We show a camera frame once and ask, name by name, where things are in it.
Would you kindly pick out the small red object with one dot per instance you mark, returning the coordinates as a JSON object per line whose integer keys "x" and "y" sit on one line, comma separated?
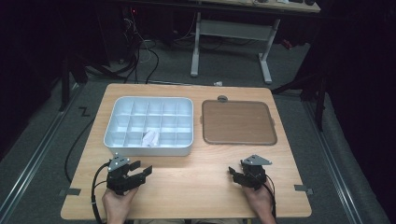
{"x": 287, "y": 44}

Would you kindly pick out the grey round table grommet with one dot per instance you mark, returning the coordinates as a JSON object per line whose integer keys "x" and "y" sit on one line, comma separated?
{"x": 222, "y": 99}

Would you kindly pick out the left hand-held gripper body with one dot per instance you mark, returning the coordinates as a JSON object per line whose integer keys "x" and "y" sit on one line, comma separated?
{"x": 120, "y": 179}

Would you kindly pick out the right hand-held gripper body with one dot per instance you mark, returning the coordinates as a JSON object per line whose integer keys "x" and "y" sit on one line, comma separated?
{"x": 255, "y": 177}

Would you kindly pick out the small white floor object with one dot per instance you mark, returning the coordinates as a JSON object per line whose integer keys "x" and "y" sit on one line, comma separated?
{"x": 218, "y": 83}

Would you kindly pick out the person's left hand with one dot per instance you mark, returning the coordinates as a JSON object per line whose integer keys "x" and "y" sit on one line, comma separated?
{"x": 118, "y": 205}

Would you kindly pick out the grey tape piece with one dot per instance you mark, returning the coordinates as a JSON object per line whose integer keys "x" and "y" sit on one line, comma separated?
{"x": 302, "y": 188}
{"x": 70, "y": 192}

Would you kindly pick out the white compartment storage box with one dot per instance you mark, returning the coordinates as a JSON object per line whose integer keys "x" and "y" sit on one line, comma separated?
{"x": 149, "y": 118}

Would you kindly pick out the white sock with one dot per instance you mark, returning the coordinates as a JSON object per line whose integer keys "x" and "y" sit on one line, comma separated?
{"x": 151, "y": 138}

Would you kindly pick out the metal floor rail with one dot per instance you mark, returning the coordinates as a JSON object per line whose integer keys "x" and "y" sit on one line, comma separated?
{"x": 333, "y": 161}
{"x": 37, "y": 155}

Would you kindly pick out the person's right hand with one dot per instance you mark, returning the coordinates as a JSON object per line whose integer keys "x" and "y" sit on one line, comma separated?
{"x": 260, "y": 200}

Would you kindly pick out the black stand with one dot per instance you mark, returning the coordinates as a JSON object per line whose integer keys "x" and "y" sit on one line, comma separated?
{"x": 64, "y": 84}
{"x": 320, "y": 102}

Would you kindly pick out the brown square tray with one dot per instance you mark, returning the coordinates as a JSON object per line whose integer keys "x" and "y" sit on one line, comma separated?
{"x": 238, "y": 123}

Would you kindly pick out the desk with white legs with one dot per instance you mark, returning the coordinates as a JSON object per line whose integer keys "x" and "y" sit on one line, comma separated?
{"x": 233, "y": 29}

